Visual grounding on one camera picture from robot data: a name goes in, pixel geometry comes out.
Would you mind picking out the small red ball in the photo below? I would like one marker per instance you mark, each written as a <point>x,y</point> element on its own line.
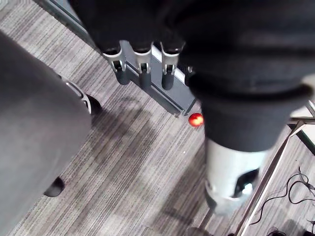
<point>196,119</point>

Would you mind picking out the silver metal frame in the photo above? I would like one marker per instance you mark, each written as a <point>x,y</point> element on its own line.
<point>268,177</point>

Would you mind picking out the grey metal shelf base rail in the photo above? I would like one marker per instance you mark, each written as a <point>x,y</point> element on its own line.
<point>176,97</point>

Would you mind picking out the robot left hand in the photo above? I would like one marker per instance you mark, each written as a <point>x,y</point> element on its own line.
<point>236,49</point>

